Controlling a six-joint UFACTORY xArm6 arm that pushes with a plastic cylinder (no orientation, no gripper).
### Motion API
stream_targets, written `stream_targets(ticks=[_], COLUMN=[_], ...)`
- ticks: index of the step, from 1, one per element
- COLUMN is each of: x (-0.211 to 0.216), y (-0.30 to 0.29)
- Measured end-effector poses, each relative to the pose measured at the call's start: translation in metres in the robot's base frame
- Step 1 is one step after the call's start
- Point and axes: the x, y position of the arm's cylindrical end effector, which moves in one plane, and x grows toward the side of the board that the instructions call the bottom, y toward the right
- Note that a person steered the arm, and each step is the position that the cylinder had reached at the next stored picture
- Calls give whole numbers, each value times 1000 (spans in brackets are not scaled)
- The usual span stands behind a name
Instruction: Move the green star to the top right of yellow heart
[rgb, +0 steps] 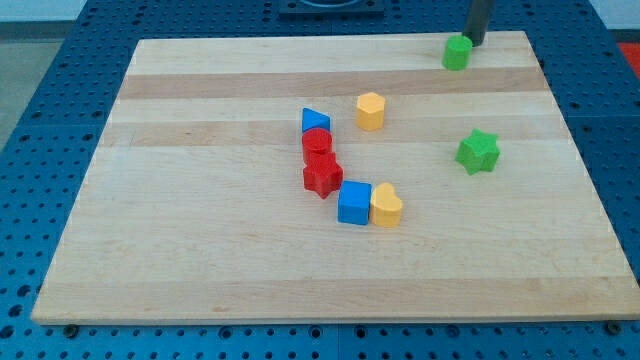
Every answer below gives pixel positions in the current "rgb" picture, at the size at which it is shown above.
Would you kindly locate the red star block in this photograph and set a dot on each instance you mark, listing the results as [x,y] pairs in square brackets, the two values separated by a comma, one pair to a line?
[322,174]

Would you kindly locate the yellow heart block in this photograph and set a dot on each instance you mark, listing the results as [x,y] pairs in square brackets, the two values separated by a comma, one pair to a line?
[386,206]

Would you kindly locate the green star block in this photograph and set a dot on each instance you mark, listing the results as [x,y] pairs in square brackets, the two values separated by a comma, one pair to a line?
[479,152]

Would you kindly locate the wooden board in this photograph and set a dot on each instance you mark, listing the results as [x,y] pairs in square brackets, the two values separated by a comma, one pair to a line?
[193,208]

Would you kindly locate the blue cube block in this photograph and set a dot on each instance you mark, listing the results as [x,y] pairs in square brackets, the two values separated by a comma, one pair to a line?
[353,204]

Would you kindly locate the red cylinder block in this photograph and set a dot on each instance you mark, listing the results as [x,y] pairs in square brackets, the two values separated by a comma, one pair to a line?
[316,141]

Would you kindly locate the blue triangle block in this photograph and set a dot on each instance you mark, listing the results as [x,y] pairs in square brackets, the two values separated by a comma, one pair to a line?
[313,119]

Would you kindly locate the yellow hexagon block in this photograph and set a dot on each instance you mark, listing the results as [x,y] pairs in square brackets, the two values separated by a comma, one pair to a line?
[370,111]

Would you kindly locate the green cylinder block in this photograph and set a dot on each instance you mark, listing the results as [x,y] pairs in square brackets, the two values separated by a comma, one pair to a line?
[457,52]

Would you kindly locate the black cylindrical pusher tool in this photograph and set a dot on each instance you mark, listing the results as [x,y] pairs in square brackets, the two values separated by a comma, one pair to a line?
[477,20]

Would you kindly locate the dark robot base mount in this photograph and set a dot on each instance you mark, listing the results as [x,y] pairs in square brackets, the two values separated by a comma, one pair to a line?
[298,8]

